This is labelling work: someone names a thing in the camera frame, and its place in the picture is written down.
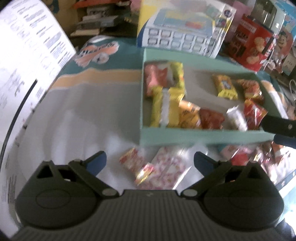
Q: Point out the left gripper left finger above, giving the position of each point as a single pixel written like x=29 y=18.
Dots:
x=87 y=171

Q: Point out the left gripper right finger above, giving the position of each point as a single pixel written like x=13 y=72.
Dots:
x=214 y=172

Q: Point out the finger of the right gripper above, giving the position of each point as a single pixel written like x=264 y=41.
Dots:
x=278 y=126
x=285 y=141

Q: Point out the light pink candy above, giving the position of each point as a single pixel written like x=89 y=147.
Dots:
x=228 y=151

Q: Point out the small red packet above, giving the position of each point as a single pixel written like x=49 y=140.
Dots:
x=240 y=159

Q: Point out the red yellow gummy packet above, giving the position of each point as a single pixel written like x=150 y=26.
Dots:
x=254 y=114

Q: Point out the pink floral white packet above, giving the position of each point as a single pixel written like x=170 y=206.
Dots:
x=166 y=170

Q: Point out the pink strawberry candy packet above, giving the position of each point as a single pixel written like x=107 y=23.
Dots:
x=133 y=160

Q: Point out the orange noodle snack packet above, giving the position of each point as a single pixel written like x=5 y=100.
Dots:
x=251 y=89

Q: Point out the red crinkled candy packet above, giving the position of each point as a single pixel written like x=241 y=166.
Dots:
x=210 y=119

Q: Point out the blue white cracker packet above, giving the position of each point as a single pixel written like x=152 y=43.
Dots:
x=237 y=119

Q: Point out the orange yellow small packet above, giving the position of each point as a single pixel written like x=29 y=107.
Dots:
x=189 y=115

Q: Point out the yellow biscuit packet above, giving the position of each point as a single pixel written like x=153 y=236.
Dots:
x=224 y=86

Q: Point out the yellow silver large packet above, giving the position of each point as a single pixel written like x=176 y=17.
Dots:
x=165 y=106

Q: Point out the long salmon red packet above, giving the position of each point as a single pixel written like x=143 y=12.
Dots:
x=154 y=76

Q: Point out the patterned teal grey blanket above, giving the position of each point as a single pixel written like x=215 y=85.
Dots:
x=87 y=110

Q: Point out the cartoon dog bag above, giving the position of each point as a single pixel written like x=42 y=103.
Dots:
x=283 y=57

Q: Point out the red cookie tin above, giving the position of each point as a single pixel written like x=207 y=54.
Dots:
x=251 y=43

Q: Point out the yellow blue toy box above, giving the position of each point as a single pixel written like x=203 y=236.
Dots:
x=197 y=27

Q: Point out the white instruction sheet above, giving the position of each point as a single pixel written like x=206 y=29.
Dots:
x=34 y=49

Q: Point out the stack of books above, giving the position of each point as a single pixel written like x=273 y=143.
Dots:
x=110 y=18

